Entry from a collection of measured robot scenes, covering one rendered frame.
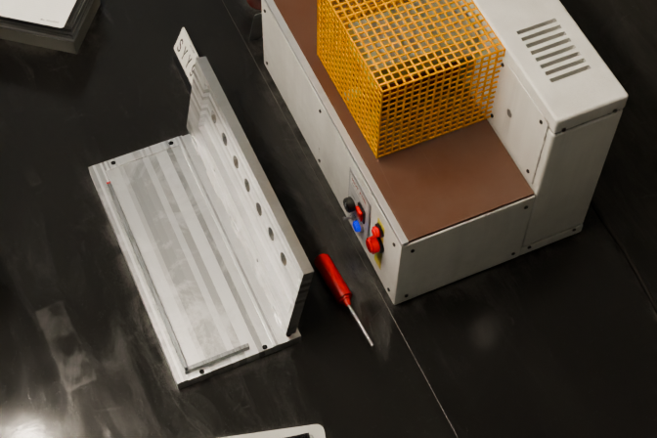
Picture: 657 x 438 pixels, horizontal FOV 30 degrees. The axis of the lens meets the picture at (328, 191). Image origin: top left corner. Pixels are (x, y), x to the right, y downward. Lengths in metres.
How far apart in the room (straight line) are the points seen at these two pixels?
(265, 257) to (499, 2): 0.53
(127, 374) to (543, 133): 0.74
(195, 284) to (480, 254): 0.46
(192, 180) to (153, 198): 0.07
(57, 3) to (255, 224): 0.59
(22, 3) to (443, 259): 0.90
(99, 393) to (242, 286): 0.28
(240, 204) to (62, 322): 0.34
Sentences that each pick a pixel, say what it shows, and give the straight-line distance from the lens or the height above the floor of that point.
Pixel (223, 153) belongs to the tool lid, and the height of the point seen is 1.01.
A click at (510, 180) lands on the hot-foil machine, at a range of 1.91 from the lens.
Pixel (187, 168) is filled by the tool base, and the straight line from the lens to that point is 2.12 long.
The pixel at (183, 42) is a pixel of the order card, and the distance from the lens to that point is 2.26.
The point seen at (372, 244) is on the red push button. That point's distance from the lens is 1.91.
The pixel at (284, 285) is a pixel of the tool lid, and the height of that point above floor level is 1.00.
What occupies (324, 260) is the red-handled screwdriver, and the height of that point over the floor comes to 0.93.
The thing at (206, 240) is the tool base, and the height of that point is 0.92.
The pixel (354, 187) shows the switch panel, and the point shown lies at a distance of 1.94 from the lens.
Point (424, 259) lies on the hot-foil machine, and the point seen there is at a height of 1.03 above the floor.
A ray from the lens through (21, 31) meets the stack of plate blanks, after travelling 2.34.
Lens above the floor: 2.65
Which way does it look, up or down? 56 degrees down
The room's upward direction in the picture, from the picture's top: 2 degrees clockwise
